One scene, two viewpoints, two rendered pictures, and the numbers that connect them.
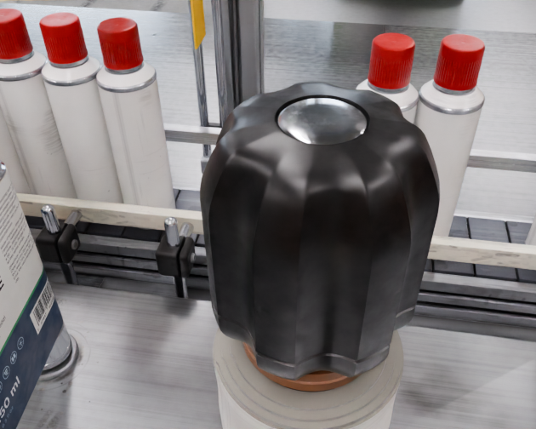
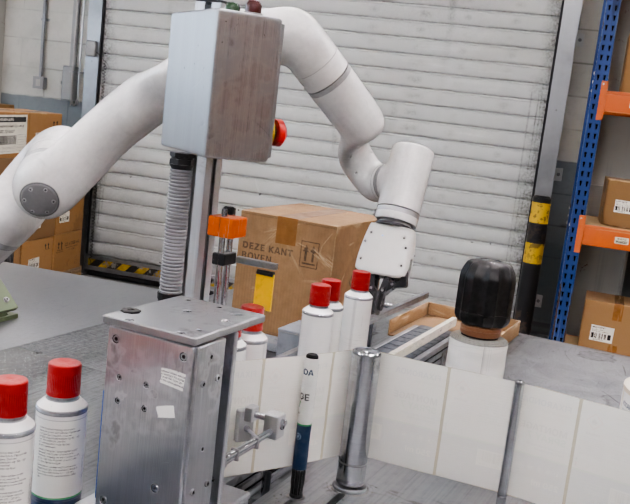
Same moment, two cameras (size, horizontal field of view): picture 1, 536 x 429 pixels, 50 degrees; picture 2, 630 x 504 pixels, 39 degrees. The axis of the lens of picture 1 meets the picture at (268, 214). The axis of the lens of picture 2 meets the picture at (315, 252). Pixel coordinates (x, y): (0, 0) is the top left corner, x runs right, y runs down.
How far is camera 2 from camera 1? 1.26 m
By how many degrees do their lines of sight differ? 73
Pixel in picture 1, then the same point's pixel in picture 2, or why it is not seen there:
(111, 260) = (256, 477)
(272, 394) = (497, 341)
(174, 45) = not seen: outside the picture
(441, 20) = (40, 333)
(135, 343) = not seen: hidden behind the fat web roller
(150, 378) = (378, 468)
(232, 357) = (483, 342)
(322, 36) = not seen: outside the picture
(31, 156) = not seen: hidden behind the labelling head
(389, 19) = (7, 342)
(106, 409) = (393, 480)
